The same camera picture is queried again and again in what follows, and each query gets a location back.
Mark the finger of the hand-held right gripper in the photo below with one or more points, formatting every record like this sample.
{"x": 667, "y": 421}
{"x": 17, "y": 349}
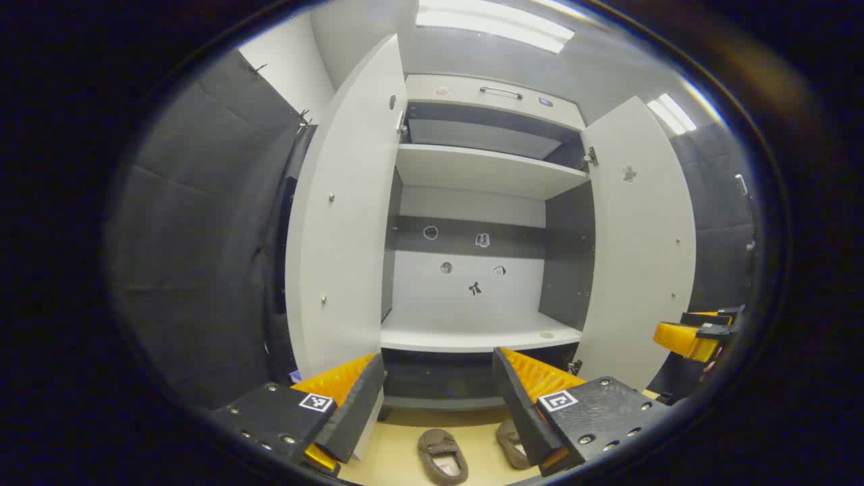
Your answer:
{"x": 685, "y": 341}
{"x": 715, "y": 316}

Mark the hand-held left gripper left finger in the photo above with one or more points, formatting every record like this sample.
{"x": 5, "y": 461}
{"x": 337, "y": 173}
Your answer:
{"x": 351, "y": 412}

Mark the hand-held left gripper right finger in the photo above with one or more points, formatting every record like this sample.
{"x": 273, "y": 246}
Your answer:
{"x": 523, "y": 412}

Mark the brown fuzzy shoe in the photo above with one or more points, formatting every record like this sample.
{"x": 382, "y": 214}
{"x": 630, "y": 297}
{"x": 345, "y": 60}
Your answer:
{"x": 514, "y": 445}
{"x": 442, "y": 455}

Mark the white cabinet door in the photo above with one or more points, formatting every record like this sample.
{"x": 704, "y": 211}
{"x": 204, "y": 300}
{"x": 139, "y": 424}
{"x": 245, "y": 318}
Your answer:
{"x": 351, "y": 202}
{"x": 641, "y": 256}

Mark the white shoe cabinet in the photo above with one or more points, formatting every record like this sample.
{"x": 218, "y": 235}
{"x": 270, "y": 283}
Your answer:
{"x": 466, "y": 297}

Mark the white cabinet shelf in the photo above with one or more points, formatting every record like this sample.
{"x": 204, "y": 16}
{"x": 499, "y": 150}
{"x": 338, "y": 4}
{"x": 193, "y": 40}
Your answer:
{"x": 486, "y": 172}

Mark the white cabinet drawer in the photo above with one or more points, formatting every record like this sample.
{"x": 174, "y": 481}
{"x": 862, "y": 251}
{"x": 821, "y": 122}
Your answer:
{"x": 459, "y": 94}

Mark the black backdrop cloth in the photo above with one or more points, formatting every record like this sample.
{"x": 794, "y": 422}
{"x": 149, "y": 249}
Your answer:
{"x": 283, "y": 236}
{"x": 202, "y": 236}
{"x": 719, "y": 256}

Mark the dark metal stand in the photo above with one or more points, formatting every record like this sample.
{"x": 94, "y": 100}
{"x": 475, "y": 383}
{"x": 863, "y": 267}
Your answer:
{"x": 750, "y": 253}

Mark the ceiling light panel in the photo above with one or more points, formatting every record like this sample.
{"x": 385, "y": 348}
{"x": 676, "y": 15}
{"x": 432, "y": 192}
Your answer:
{"x": 493, "y": 23}
{"x": 671, "y": 113}

